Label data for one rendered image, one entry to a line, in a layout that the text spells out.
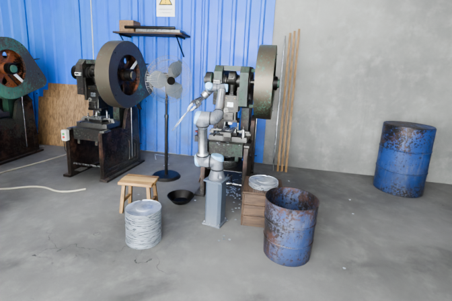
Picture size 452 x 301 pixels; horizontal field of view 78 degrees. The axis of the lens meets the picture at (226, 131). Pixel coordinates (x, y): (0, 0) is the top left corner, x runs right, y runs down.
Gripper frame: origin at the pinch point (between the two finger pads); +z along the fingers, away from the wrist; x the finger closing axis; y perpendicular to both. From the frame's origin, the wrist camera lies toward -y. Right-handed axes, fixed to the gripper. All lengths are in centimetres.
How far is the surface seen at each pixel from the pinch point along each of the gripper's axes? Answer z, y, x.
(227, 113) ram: -28, -30, 39
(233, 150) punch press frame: -4, -14, 71
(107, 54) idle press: 22, -68, -95
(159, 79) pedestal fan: 1, -75, -38
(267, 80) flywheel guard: -76, 15, 30
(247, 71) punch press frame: -75, -21, 18
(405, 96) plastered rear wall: -230, -47, 207
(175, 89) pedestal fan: -5, -81, -15
